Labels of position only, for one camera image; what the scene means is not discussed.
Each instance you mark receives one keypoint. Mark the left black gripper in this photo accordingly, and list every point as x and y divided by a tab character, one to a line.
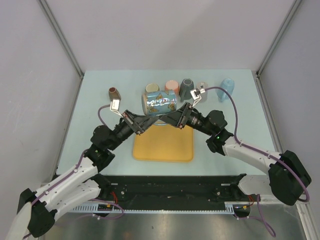
145	121

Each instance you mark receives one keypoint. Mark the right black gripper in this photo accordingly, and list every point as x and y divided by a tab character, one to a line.
176	118

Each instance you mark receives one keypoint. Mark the blue butterfly mug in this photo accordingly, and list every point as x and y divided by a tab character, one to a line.
159	102

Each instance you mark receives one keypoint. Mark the light green mug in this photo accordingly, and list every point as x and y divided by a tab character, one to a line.
152	87

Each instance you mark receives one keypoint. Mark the brown dark mug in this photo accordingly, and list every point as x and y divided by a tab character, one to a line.
113	93

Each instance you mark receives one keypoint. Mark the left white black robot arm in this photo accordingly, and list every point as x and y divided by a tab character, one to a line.
39	210

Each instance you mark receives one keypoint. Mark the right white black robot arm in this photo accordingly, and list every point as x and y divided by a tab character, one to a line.
288	178

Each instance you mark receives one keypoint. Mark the pink mug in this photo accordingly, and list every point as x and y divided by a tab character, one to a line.
172	85

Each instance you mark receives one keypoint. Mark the dark grey mug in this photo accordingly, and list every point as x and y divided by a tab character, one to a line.
185	89

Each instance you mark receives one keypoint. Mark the light grey mug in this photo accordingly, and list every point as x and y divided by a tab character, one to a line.
202	86

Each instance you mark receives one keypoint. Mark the light blue mug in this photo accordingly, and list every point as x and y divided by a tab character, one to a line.
225	89

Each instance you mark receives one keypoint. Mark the yellow tray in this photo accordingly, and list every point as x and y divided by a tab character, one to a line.
165	143

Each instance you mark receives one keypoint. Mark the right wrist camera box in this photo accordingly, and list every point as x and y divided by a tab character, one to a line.
197	94

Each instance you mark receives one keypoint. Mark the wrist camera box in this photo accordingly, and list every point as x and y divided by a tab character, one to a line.
115	105
197	94

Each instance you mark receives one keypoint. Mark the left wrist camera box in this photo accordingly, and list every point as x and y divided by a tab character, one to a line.
115	105

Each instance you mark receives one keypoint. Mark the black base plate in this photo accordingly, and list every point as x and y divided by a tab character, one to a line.
175	192

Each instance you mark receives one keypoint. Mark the white cable duct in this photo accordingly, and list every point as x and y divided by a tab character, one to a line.
105	208

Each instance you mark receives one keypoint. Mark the left aluminium frame post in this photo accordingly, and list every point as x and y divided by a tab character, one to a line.
54	24

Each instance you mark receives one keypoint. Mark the aluminium frame post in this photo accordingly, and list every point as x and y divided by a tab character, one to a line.
279	35
54	24

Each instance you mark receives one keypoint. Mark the right aluminium frame post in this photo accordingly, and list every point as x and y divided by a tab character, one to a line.
279	35

